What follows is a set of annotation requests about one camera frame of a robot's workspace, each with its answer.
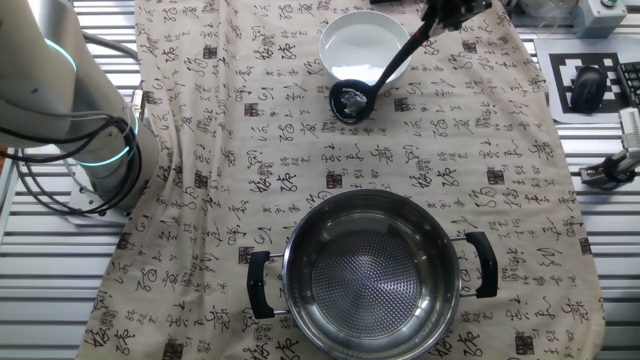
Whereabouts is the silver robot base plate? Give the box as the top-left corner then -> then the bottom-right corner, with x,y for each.
64,172 -> 134,229

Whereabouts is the white round bowl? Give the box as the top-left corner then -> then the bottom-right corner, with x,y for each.
318,9 -> 414,97

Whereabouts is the silver camera mount bracket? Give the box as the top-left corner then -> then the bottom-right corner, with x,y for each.
578,148 -> 640,192

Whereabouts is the steel pot with black handles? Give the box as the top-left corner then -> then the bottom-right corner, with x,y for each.
246,188 -> 500,360

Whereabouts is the black white marker board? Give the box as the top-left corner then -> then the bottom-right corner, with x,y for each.
534,37 -> 640,125

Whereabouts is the black ladle with red accents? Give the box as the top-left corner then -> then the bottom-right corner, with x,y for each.
328,19 -> 436,126

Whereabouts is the black keyboard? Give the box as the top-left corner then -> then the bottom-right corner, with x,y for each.
615,60 -> 640,109

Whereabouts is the thick grey cable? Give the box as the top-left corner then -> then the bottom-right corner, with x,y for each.
82,29 -> 141,64

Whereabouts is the small silver camera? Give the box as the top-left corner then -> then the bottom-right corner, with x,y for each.
618,106 -> 640,161

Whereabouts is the clear plastic container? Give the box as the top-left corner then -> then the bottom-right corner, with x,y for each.
516,0 -> 574,31

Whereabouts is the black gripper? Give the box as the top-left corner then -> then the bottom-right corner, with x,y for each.
422,0 -> 494,38

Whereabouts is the beige calligraphy print cloth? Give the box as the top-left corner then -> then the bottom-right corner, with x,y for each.
74,0 -> 606,360

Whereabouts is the grey button box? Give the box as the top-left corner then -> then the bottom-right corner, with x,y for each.
571,0 -> 629,40

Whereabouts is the black computer mouse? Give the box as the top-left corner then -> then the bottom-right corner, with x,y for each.
569,64 -> 609,114

